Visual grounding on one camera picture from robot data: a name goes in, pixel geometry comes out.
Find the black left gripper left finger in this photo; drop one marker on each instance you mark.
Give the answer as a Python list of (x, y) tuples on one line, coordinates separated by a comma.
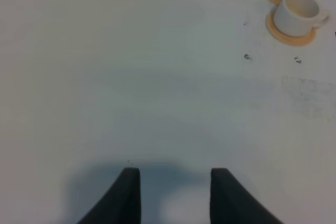
[(121, 203)]

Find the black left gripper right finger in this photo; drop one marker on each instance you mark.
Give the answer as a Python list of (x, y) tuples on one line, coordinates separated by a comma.
[(230, 202)]

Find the orange coaster front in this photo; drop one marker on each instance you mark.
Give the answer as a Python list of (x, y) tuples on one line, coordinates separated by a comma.
[(285, 39)]

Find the white teacup front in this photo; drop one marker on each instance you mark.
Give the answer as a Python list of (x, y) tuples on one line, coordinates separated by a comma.
[(296, 18)]

